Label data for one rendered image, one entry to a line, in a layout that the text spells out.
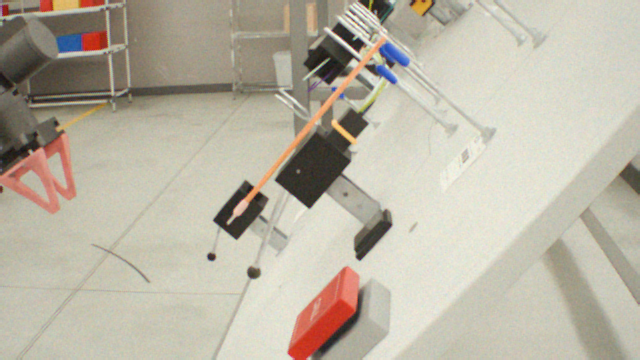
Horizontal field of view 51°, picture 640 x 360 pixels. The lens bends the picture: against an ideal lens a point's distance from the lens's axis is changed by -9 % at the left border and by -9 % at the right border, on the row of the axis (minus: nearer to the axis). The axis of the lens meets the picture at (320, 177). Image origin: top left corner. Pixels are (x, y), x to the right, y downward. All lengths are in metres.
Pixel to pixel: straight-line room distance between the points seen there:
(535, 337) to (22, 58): 0.77
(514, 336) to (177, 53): 7.53
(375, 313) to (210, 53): 7.89
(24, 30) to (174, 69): 7.56
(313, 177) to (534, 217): 0.30
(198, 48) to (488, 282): 7.98
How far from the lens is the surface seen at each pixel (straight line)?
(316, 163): 0.62
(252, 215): 0.98
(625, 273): 1.27
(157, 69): 8.45
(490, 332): 1.05
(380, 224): 0.58
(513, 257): 0.36
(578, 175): 0.35
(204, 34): 8.27
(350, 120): 0.62
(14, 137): 0.88
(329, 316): 0.41
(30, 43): 0.85
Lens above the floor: 1.30
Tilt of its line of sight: 16 degrees down
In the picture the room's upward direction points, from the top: 2 degrees counter-clockwise
